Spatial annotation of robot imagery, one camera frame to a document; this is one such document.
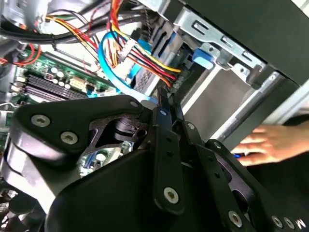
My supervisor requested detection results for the person hand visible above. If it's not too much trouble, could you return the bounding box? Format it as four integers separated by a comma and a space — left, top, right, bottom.
233, 123, 309, 167

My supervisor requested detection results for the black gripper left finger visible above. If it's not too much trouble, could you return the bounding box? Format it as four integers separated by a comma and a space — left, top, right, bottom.
1, 87, 186, 216

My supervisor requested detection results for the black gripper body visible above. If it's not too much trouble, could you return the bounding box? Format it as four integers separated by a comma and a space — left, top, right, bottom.
44, 147, 230, 232

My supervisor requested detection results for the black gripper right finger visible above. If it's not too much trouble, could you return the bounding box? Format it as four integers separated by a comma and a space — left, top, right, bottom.
171, 101, 309, 232

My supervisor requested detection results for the orange red yellow power wire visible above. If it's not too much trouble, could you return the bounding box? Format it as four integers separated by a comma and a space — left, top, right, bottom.
106, 0, 183, 89

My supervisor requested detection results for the blue SATA wire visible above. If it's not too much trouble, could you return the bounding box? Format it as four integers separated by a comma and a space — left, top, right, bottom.
98, 32, 160, 104

